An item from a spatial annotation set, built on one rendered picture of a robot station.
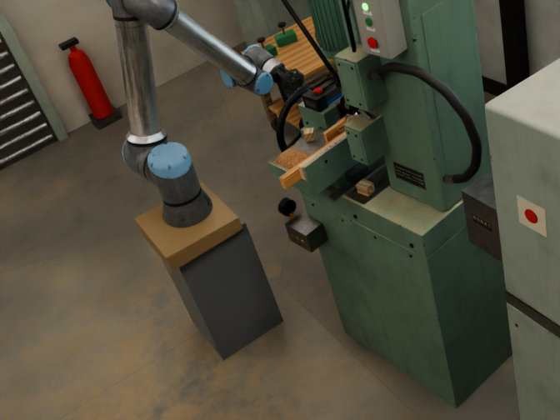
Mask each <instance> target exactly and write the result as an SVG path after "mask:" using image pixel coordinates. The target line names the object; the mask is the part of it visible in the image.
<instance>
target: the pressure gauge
mask: <svg viewBox="0 0 560 420"><path fill-rule="evenodd" d="M295 209H296V203H295V202H294V201H293V200H292V199H290V198H289V197H284V198H283V199H281V200H280V202H279V203H278V205H277V210H278V211H279V212H280V213H281V214H283V215H284V216H287V217H288V216H290V218H295V216H294V211H295Z"/></svg>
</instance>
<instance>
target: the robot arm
mask: <svg viewBox="0 0 560 420"><path fill-rule="evenodd" d="M106 2H107V4H108V6H109V7H110V8H112V16H113V20H114V22H115V28H116V34H117V44H118V50H119V56H120V62H121V67H122V78H123V83H124V89H125V95H126V101H127V111H128V117H129V122H130V128H131V130H130V131H129V132H128V134H127V136H126V137H127V139H126V140H125V142H124V144H123V146H122V157H123V160H124V162H125V163H126V164H127V165H128V166H129V167H130V168H131V169H132V170H133V171H134V172H136V173H138V174H139V175H141V176H142V177H144V178H146V179H147V180H148V181H149V182H150V183H152V184H154V185H155V186H156V187H157V189H158V191H159V192H160V195H161V197H162V200H163V208H162V215H163V217H164V220H165V222H166V223H167V224H168V225H169V226H171V227H174V228H187V227H191V226H193V225H196V224H198V223H200V222H201V221H203V220H204V219H205V218H207V217H208V215H209V214H210V213H211V211H212V209H213V203H212V200H211V198H210V197H209V196H208V195H207V194H206V193H205V192H204V191H203V189H202V188H201V186H200V183H199V181H198V176H197V174H196V172H195V169H194V166H193V162H192V159H191V156H190V154H189V152H188V150H187V149H186V148H185V147H184V146H183V145H182V144H180V143H177V142H168V137H167V132H166V130H165V129H163V128H162V127H161V126H160V119H159V112H158V100H157V93H156V86H155V79H154V72H153V60H152V53H151V46H150V39H149V32H148V25H149V26H151V27H152V28H154V29H156V30H157V31H162V30H165V31H166V32H167V33H169V34H171V35H172V36H173V37H175V38H176V39H177V40H179V41H180V42H181V43H183V44H185V45H186V46H188V47H189V48H191V49H192V50H193V51H194V52H196V53H197V54H199V55H200V56H202V57H203V58H205V59H206V60H208V61H209V62H210V63H212V64H213V65H214V66H216V67H217V68H219V69H221V76H222V80H223V81H224V83H225V84H226V86H227V87H229V88H234V87H236V86H239V87H240V88H244V89H246V90H248V91H250V92H252V93H255V94H256V95H259V96H264V95H266V94H267V93H269V91H270V90H271V88H272V86H273V83H276V84H277V85H278V88H279V91H280V93H281V95H282V100H283V101H284V103H285V102H286V101H287V100H288V99H289V98H290V97H291V96H292V95H293V94H294V93H295V92H296V91H297V90H299V89H300V88H304V87H306V86H307V85H303V83H304V74H302V73H301V72H299V71H298V70H297V69H296V68H294V69H293V70H292V69H290V70H287V69H286V68H285V65H284V64H283V63H282V62H280V61H279V60H278V59H276V58H275V57H274V56H273V55H272V54H270V53H269V52H267V51H266V50H265V49H264V48H263V47H260V46H259V45H257V44H253V45H251V46H249V47H247V48H246V49H245V50H244V52H243V54H242V56H241V55H240V54H238V53H237V52H235V51H234V50H233V49H231V48H230V47H229V46H228V45H227V44H225V43H224V42H222V41H221V40H220V39H218V38H217V37H215V36H214V35H213V34H211V33H210V32H209V31H208V30H207V29H205V28H204V27H202V26H201V25H200V24H198V23H197V22H195V21H194V20H193V19H191V18H190V17H189V16H188V15H187V14H185V13H184V12H182V11H181V10H180V9H178V3H177V2H176V1H175V0H106ZM292 71H293V72H292Z"/></svg>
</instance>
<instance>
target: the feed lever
mask: <svg viewBox="0 0 560 420"><path fill-rule="evenodd" d="M281 1H282V3H283V4H284V6H285V7H286V9H287V10H288V11H289V13H290V14H291V16H292V17H293V19H294V20H295V22H296V23H297V25H298V26H299V27H300V29H301V30H302V32H303V34H304V35H305V37H306V38H307V40H308V41H309V42H310V43H311V45H312V47H313V48H314V50H315V51H316V53H317V55H318V56H319V57H320V58H321V59H322V61H323V63H324V64H325V66H326V67H327V69H328V71H329V72H330V73H331V74H332V76H333V77H334V79H335V80H336V82H337V84H338V85H339V87H340V88H341V89H342V86H341V83H340V79H339V76H338V75H337V73H336V72H335V70H334V69H333V67H332V65H331V64H330V62H329V61H328V60H327V59H326V57H325V56H324V54H323V52H322V51H321V49H320V48H319V46H318V45H317V44H316V42H315V41H314V40H313V38H312V36H311V35H310V33H309V32H308V30H307V29H306V28H305V26H304V25H303V23H302V21H301V20H300V19H299V17H298V15H297V14H296V13H295V12H294V10H293V8H292V7H291V5H290V4H289V2H288V1H287V0H281ZM340 103H341V106H342V109H343V110H344V111H345V112H346V113H347V114H350V115H353V114H355V113H356V112H360V113H361V114H362V115H363V116H364V117H365V118H366V119H367V120H372V119H373V116H372V115H371V114H370V113H369V112H367V111H365V110H362V109H360V108H357V107H354V106H351V105H348V104H346V103H345V99H344V96H342V97H341V99H340Z"/></svg>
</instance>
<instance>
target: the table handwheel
mask: <svg viewBox="0 0 560 420"><path fill-rule="evenodd" d="M311 86H312V85H311ZM311 86H306V87H302V88H300V89H299V90H297V91H296V92H295V93H294V94H293V95H292V96H291V97H290V98H289V99H288V100H287V101H286V102H285V103H284V105H283V107H282V110H281V112H280V113H279V116H278V119H277V127H276V137H277V144H278V146H279V148H280V150H281V152H282V153H283V152H284V151H285V150H287V149H288V148H290V147H291V146H292V145H294V144H295V143H296V141H297V140H298V139H299V138H300V137H301V136H302V134H301V131H300V132H299V133H298V134H297V135H296V137H295V138H294V139H293V140H292V141H291V142H290V143H289V144H288V145H287V144H286V143H285V139H284V124H285V121H286V118H287V115H288V113H289V111H290V109H291V108H292V106H293V104H294V103H295V102H296V101H297V100H298V99H299V98H301V97H302V95H303V94H304V93H305V92H306V91H307V90H306V89H307V88H309V87H311ZM303 127H305V126H304V124H303V120H302V119H301V120H300V122H299V128H300V129H302V128H303Z"/></svg>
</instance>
